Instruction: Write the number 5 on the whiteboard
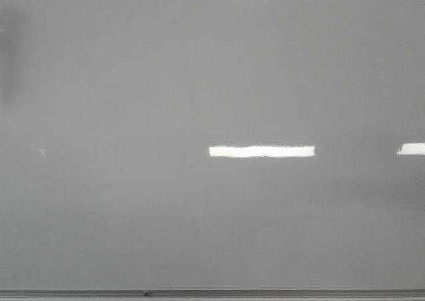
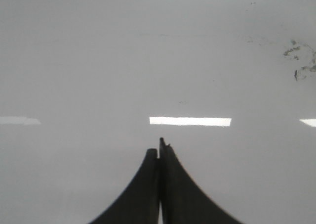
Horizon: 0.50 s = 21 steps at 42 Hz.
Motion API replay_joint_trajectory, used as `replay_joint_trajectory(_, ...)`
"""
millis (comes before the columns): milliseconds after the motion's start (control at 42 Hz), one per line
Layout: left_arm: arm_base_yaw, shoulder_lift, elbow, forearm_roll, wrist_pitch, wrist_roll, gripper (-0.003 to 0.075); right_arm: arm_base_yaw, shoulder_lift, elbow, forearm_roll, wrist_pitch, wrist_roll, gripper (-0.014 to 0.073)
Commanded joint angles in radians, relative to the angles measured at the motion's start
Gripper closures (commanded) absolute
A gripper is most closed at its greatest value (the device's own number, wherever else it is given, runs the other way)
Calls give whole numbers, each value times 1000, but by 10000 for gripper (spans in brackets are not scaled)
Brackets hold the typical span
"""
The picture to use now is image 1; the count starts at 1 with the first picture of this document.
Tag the grey aluminium whiteboard frame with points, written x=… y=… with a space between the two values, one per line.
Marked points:
x=402 y=294

